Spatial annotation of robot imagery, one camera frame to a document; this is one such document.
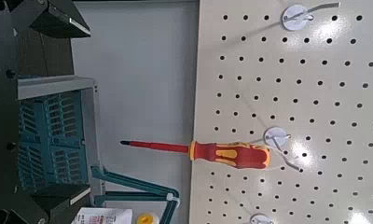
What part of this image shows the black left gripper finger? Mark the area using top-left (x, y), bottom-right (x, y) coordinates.
top-left (29, 0), bottom-right (91, 39)
top-left (31, 183), bottom-right (92, 224)

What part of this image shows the grey teal plastic crate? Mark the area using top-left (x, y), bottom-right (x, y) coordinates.
top-left (17, 76), bottom-right (104, 200)

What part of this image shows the red yellow screwdriver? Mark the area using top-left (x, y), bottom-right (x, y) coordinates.
top-left (119, 139), bottom-right (271, 171)

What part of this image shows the white red packaging card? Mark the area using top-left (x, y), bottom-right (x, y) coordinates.
top-left (71, 207), bottom-right (133, 224)

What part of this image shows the teal pegboard stand frame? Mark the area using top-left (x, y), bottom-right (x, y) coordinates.
top-left (90, 165), bottom-right (181, 224)

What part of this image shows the white pegboard hook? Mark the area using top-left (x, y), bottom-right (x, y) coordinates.
top-left (281, 1), bottom-right (342, 32)
top-left (249, 213), bottom-right (274, 224)
top-left (263, 125), bottom-right (302, 172)

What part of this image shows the cream perforated pegboard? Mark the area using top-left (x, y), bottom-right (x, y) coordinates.
top-left (188, 0), bottom-right (373, 224)

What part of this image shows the white backing panel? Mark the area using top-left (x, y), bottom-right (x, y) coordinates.
top-left (71, 0), bottom-right (201, 224)

